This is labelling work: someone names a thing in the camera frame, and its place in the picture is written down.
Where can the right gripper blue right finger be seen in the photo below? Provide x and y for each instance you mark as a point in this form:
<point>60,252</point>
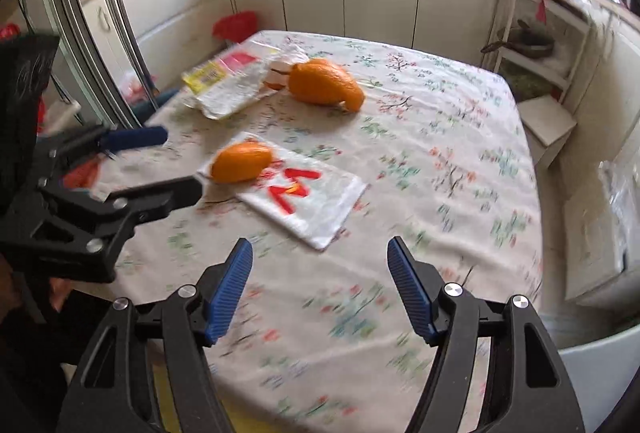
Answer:
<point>418,286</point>

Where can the clear yellow label wrapper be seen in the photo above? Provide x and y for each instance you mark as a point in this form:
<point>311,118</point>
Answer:
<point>231,81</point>

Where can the metal broom handle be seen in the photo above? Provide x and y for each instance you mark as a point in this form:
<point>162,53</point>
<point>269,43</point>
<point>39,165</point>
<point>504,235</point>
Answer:
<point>126,37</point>

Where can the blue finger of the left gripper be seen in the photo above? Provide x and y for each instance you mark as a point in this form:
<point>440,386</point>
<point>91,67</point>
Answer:
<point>152,202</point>
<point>115,141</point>

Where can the floral tablecloth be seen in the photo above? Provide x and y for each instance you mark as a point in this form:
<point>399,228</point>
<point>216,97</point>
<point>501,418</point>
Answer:
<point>320,338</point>

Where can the white plastic wrapper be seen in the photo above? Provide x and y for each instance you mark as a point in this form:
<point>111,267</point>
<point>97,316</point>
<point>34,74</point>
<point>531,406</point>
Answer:
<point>280,68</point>

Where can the white rolling cart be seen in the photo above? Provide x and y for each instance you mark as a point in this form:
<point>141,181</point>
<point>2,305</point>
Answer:
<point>537,46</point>

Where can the red lined trash bin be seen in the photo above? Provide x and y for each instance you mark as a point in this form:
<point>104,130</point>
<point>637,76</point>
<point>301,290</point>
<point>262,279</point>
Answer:
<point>237,27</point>

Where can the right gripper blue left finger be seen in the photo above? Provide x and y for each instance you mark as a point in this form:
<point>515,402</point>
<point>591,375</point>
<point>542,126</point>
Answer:
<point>228,290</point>

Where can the white red plastic bag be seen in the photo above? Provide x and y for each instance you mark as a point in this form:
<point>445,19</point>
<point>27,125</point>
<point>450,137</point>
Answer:
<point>309,198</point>

